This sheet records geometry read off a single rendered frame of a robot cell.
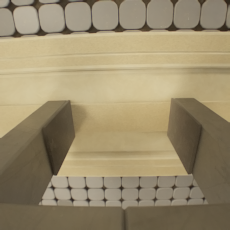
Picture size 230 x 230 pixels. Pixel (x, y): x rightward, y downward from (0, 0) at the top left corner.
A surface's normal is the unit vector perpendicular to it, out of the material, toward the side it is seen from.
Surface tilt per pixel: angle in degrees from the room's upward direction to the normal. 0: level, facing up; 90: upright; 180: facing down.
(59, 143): 90
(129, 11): 0
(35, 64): 0
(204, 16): 0
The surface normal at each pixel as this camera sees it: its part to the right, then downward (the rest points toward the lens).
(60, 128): 1.00, -0.02
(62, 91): -0.03, 0.21
